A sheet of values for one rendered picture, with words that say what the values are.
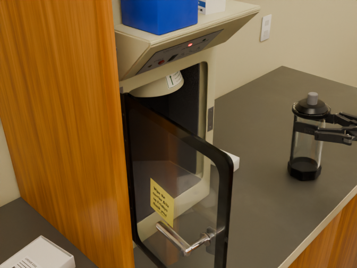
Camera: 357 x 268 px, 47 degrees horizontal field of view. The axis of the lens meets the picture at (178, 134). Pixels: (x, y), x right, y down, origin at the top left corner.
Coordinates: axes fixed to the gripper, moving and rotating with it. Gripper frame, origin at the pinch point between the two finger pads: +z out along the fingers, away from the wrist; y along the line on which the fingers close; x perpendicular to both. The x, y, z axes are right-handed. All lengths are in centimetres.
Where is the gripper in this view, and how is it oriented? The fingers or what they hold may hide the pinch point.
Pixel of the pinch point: (311, 121)
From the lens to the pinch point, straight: 128.7
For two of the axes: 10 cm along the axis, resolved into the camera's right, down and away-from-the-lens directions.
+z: -7.1, -2.1, 6.7
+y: -6.9, 3.8, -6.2
